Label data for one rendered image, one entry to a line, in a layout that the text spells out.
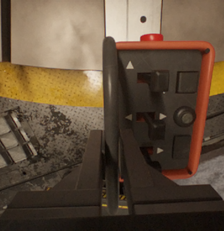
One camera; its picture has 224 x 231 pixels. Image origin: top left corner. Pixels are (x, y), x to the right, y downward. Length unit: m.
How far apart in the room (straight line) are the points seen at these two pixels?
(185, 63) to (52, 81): 1.01
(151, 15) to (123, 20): 0.07
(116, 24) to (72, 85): 0.76
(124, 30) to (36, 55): 0.53
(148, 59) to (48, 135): 1.13
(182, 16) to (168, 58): 0.68
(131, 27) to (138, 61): 0.23
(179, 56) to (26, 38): 0.75
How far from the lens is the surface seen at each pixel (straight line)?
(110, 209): 0.18
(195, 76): 0.25
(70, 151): 1.31
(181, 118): 0.24
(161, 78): 0.17
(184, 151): 0.27
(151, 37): 0.25
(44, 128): 1.28
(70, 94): 1.16
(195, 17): 0.93
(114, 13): 0.45
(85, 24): 0.83
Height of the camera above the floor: 1.12
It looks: 73 degrees down
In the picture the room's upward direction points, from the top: 174 degrees clockwise
